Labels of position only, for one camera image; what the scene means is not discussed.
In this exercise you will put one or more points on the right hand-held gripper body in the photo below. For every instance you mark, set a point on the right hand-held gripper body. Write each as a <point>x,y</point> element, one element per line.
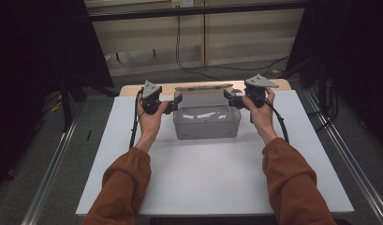
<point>257,90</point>

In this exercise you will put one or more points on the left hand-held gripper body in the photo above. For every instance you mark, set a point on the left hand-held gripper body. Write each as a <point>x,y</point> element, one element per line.
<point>151,100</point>

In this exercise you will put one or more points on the clear grey box lid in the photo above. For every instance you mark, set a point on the clear grey box lid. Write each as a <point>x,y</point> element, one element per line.
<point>204,93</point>

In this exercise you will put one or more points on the grey plastic storage box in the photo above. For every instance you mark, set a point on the grey plastic storage box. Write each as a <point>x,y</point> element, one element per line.
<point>206,125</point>

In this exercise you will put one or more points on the person's left hand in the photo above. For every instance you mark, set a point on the person's left hand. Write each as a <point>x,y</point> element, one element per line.
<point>150,123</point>

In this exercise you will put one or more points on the person's right hand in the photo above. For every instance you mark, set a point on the person's right hand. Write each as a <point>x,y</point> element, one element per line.
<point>262,117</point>

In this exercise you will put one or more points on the wooden table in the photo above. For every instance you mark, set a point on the wooden table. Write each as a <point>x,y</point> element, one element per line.
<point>129,90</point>

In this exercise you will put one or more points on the small black floor object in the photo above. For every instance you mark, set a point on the small black floor object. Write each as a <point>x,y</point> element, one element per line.
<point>89,135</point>

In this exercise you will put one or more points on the white board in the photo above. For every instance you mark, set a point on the white board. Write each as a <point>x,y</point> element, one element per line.
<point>204,175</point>

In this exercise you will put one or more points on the black metal stand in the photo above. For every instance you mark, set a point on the black metal stand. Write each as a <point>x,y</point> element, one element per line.
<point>66,103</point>

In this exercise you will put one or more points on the black horizontal bar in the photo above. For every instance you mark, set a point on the black horizontal bar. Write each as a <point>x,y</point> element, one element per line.
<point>195,11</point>

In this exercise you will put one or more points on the yellow floor object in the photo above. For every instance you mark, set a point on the yellow floor object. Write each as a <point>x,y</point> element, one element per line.
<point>56,107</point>

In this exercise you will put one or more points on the black curtain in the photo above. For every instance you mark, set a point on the black curtain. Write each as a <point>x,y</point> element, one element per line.
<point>30,62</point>
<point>360,56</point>

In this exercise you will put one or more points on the white wall outlet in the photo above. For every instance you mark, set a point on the white wall outlet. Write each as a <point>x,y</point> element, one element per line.
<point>182,3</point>

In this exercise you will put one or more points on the metal floor rail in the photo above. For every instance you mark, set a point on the metal floor rail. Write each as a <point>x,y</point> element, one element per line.
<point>50,175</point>
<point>351,156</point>

